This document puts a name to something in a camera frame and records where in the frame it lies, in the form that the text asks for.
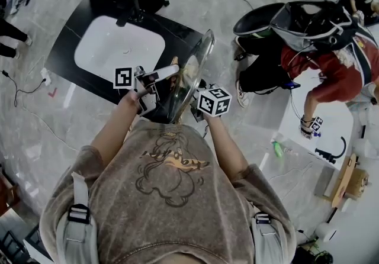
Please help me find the black curved faucet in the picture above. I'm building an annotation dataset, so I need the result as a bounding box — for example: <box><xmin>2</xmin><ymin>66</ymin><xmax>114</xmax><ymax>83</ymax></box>
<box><xmin>315</xmin><ymin>136</ymin><xmax>347</xmax><ymax>164</ymax></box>

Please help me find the dark sink cabinet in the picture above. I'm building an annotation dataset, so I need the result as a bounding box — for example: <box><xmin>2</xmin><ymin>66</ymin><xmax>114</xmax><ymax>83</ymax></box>
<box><xmin>44</xmin><ymin>0</ymin><xmax>205</xmax><ymax>123</ymax></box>

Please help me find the person's brown printed t-shirt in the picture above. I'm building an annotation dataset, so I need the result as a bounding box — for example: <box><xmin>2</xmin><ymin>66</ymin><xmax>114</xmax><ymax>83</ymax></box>
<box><xmin>40</xmin><ymin>120</ymin><xmax>297</xmax><ymax>264</ymax></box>

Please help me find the grey backpack strap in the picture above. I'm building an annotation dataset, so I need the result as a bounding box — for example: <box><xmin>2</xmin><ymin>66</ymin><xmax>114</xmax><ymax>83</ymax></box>
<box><xmin>251</xmin><ymin>212</ymin><xmax>287</xmax><ymax>264</ymax></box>
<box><xmin>63</xmin><ymin>171</ymin><xmax>98</xmax><ymax>264</ymax></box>

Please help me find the person's right forearm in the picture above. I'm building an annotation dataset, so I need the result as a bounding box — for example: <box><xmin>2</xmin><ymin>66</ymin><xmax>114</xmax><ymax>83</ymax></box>
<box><xmin>204</xmin><ymin>113</ymin><xmax>249</xmax><ymax>186</ymax></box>

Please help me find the clear glass plate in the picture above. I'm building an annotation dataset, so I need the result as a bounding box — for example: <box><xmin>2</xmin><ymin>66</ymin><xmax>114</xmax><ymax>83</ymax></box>
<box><xmin>165</xmin><ymin>28</ymin><xmax>216</xmax><ymax>124</ymax></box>

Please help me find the cardboard box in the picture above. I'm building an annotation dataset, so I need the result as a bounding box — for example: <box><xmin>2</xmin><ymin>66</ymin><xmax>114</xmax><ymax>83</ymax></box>
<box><xmin>345</xmin><ymin>168</ymin><xmax>370</xmax><ymax>198</ymax></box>

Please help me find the white sink cabinet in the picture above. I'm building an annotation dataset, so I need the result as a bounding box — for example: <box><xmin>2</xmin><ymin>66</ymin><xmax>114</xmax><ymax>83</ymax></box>
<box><xmin>271</xmin><ymin>69</ymin><xmax>368</xmax><ymax>170</ymax></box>

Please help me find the white power strip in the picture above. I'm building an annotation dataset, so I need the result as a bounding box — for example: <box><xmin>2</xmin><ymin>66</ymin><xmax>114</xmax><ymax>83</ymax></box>
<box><xmin>40</xmin><ymin>67</ymin><xmax>52</xmax><ymax>85</ymax></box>

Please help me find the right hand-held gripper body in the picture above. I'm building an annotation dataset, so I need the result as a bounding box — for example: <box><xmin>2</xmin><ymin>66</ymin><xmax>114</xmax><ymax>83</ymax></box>
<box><xmin>191</xmin><ymin>78</ymin><xmax>233</xmax><ymax>123</ymax></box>

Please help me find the person's left forearm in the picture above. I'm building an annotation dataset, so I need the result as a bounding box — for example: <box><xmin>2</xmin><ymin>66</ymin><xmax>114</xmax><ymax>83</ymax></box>
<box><xmin>88</xmin><ymin>95</ymin><xmax>140</xmax><ymax>163</ymax></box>

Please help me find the round wooden board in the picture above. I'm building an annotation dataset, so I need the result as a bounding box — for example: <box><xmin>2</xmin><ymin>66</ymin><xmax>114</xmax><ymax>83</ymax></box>
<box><xmin>331</xmin><ymin>152</ymin><xmax>358</xmax><ymax>208</ymax></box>

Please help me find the white round device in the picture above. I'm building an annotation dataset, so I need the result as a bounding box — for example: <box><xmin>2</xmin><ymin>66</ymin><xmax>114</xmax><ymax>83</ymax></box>
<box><xmin>315</xmin><ymin>221</ymin><xmax>338</xmax><ymax>243</ymax></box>

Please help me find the white sink basin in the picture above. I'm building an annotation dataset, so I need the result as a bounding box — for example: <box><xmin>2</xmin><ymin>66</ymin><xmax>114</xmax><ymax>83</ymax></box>
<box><xmin>73</xmin><ymin>15</ymin><xmax>166</xmax><ymax>80</ymax></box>

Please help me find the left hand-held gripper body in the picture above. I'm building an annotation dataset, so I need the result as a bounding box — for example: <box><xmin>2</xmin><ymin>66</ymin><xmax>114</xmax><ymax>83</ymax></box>
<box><xmin>113</xmin><ymin>65</ymin><xmax>162</xmax><ymax>118</ymax></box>

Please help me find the person's left hand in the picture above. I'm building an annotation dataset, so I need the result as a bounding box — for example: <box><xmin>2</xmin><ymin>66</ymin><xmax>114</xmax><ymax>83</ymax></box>
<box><xmin>120</xmin><ymin>80</ymin><xmax>151</xmax><ymax>109</ymax></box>

